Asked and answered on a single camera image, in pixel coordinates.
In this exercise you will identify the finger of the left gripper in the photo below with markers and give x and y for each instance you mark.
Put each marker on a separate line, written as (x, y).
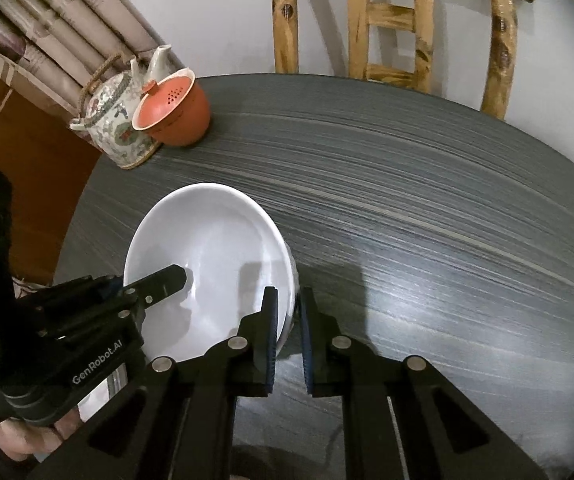
(155, 287)

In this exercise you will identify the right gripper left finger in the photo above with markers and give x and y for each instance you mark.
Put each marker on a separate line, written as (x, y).
(252, 368)

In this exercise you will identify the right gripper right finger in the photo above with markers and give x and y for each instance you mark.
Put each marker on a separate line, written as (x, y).
(330, 358)

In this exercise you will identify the white bowl blue dog print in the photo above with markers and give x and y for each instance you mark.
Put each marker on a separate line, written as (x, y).
(230, 249)

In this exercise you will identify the person's left hand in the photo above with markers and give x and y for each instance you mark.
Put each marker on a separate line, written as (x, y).
(19, 440)

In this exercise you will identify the orange lidded tea cup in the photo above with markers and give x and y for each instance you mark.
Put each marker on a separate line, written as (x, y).
(174, 111)

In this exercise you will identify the floral ceramic teapot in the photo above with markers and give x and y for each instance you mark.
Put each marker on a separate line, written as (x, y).
(106, 109)

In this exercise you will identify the brown wooden door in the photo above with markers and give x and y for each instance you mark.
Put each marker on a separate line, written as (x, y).
(48, 167)

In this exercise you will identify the beige patterned curtain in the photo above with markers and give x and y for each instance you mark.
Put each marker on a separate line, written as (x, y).
(50, 49)

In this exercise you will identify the bamboo wooden chair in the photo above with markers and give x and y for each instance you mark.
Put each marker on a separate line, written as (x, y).
(417, 19)

